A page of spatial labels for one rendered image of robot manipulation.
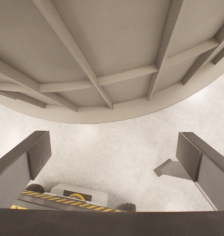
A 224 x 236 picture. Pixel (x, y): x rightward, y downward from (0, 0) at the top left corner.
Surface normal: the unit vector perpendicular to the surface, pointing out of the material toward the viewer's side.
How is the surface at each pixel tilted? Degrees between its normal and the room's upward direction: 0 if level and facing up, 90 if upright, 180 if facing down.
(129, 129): 0
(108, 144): 0
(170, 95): 0
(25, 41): 90
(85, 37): 90
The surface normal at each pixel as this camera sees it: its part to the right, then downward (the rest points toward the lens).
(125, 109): -0.13, -0.13
